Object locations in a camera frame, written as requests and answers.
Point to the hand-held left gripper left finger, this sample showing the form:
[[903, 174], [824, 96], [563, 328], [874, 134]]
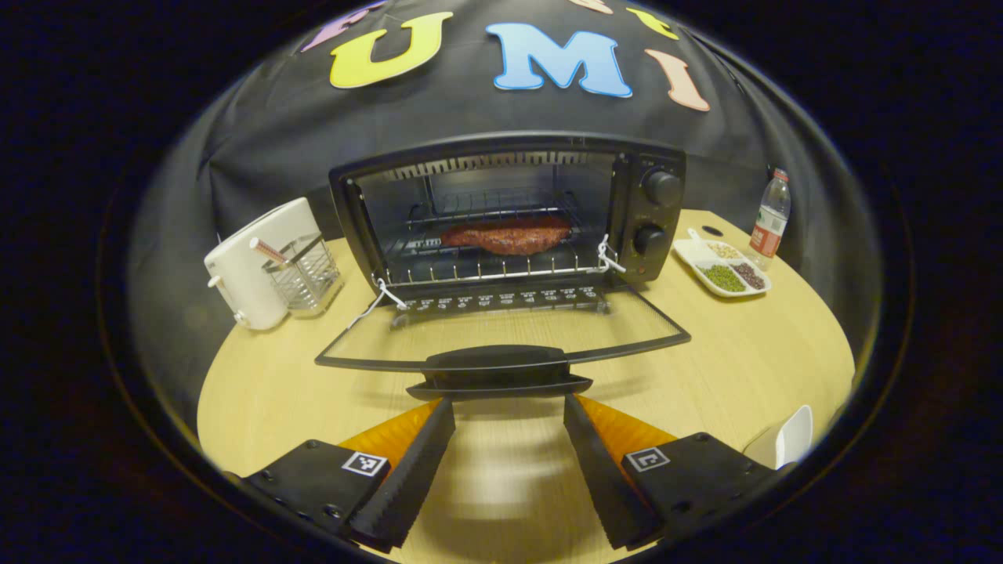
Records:
[[407, 486]]

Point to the reddish brown meat slab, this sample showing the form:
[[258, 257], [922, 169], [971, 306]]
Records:
[[509, 235]]

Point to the black electric oven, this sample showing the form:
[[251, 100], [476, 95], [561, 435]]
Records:
[[662, 215]]

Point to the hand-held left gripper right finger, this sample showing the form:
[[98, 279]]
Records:
[[607, 486]]

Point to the clear plastic water bottle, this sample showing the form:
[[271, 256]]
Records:
[[768, 231]]

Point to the pink stick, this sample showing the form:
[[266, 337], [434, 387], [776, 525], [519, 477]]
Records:
[[266, 251]]

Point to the white ribbed plate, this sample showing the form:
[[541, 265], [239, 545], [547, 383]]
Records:
[[791, 439]]

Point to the white divided dish of beans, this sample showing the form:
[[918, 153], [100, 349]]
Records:
[[693, 252]]

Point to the black backdrop cloth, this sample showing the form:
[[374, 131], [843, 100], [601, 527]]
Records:
[[258, 141]]

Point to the white toaster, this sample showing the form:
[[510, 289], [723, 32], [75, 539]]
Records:
[[239, 282]]

